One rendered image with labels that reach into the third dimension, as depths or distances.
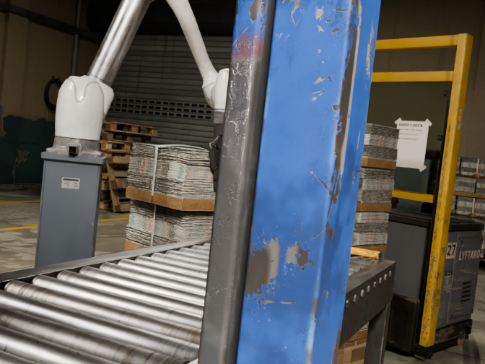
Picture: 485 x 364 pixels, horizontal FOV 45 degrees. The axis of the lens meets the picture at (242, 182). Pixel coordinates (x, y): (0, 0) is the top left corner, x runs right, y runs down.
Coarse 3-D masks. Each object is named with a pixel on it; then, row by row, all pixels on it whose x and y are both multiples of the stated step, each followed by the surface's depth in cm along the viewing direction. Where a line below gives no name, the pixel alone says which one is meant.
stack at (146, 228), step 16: (144, 208) 239; (160, 208) 230; (144, 224) 238; (160, 224) 231; (176, 224) 222; (192, 224) 222; (208, 224) 228; (128, 240) 245; (144, 240) 237; (160, 240) 229; (176, 240) 222; (352, 240) 299
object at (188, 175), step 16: (176, 160) 218; (192, 160) 214; (208, 160) 219; (160, 176) 223; (176, 176) 217; (192, 176) 216; (208, 176) 221; (160, 192) 224; (176, 192) 216; (192, 192) 217; (208, 192) 222
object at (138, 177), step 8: (136, 144) 237; (144, 144) 233; (152, 144) 235; (136, 152) 237; (144, 152) 232; (152, 152) 229; (136, 160) 236; (144, 160) 232; (152, 160) 229; (136, 168) 236; (144, 168) 232; (128, 176) 239; (136, 176) 235; (144, 176) 231; (128, 184) 239; (136, 184) 235; (144, 184) 230
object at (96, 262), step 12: (192, 240) 171; (204, 240) 174; (120, 252) 142; (132, 252) 144; (144, 252) 146; (156, 252) 148; (60, 264) 122; (72, 264) 123; (84, 264) 125; (96, 264) 127; (0, 276) 108; (12, 276) 109; (24, 276) 109; (36, 276) 111; (48, 276) 114; (0, 288) 104
